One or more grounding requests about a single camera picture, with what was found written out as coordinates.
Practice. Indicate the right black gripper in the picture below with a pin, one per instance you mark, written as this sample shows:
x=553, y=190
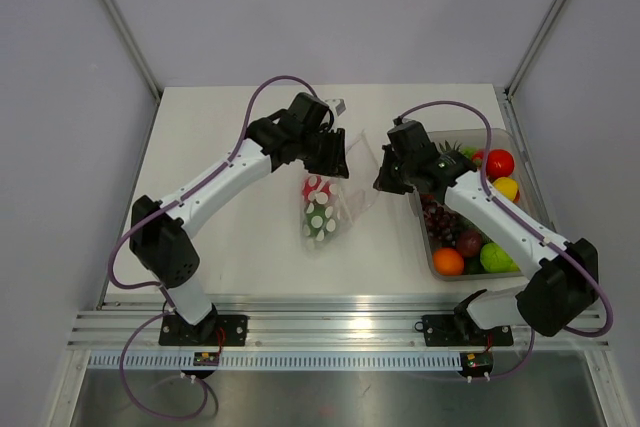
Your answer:
x=384, y=182

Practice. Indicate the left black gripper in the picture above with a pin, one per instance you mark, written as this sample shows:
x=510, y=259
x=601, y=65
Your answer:
x=335, y=163

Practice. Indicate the clear dotted zip bag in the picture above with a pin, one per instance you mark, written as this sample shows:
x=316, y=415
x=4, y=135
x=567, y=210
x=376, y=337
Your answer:
x=354, y=195

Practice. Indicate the green bell pepper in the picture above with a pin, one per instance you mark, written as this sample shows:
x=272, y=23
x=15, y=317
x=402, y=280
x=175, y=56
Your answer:
x=319, y=222

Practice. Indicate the dark grape bunch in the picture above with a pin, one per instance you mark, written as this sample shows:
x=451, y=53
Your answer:
x=442, y=225

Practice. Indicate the red tomato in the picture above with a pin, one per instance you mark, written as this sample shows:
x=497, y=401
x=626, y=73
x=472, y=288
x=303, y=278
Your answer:
x=499, y=163

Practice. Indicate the yellow pear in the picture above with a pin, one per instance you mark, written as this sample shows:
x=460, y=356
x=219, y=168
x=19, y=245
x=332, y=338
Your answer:
x=508, y=187

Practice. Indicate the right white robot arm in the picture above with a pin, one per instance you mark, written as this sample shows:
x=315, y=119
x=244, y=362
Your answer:
x=562, y=275

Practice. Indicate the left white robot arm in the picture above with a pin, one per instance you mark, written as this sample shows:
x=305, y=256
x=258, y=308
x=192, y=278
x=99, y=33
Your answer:
x=164, y=229

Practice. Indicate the clear plastic food bin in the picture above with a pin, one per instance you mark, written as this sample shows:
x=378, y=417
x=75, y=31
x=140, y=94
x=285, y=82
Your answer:
x=526, y=201

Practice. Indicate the dark purple plum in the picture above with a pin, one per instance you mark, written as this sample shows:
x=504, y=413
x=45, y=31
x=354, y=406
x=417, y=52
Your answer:
x=469, y=243

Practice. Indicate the orange fruit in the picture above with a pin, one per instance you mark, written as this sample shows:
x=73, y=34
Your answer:
x=448, y=262

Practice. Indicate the lime green fruit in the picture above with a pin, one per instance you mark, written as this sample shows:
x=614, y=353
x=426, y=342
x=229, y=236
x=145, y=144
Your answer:
x=495, y=260

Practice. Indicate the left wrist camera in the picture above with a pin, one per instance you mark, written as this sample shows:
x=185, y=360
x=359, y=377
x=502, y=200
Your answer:
x=336, y=105

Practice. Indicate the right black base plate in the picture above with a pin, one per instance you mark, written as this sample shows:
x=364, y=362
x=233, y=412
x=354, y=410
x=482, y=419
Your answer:
x=452, y=330

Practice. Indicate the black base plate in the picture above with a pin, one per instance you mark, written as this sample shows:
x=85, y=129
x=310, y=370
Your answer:
x=452, y=330
x=219, y=330

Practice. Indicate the right aluminium frame post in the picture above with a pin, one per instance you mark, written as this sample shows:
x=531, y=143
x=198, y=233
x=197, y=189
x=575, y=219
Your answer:
x=542, y=33

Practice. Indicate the aluminium frame post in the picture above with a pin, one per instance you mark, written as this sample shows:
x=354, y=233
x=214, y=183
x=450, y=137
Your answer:
x=133, y=50
x=542, y=33

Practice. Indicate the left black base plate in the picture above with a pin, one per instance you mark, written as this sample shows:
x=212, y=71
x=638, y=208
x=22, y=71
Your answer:
x=219, y=330

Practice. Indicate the aluminium mounting rail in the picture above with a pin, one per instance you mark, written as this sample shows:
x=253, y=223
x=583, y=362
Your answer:
x=329, y=323

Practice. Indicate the white slotted cable duct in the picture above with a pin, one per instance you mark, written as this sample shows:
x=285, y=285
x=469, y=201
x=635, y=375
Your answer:
x=278, y=361

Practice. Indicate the left aluminium frame post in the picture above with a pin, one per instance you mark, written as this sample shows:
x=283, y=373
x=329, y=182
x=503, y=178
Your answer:
x=133, y=50

